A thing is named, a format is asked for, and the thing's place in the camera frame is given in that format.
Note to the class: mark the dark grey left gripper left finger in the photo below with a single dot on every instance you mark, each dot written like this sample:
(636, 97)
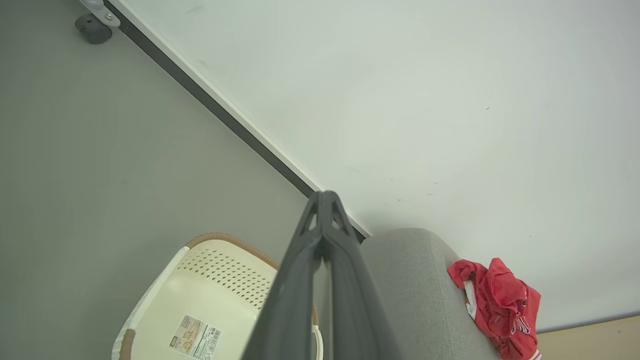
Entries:
(295, 300)

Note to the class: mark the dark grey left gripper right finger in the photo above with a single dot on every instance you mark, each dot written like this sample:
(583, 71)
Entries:
(352, 300)

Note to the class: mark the red garment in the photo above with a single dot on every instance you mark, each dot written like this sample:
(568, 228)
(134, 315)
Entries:
(502, 305)

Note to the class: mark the cream perforated laundry basket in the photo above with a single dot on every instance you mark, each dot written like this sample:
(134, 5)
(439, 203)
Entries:
(210, 295)

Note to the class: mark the basket product label sticker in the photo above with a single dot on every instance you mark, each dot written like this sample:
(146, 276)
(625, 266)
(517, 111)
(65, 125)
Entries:
(196, 336)

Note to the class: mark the grey fabric sofa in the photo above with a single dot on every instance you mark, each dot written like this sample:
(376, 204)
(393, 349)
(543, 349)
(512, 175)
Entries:
(415, 290)

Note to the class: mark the white black baseboard strip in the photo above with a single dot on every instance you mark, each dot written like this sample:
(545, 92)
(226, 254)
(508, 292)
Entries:
(225, 112)

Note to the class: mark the black caster wheel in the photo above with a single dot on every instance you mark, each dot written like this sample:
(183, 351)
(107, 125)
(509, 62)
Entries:
(93, 29)

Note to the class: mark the grey metal cart leg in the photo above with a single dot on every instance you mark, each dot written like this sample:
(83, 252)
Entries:
(102, 10)

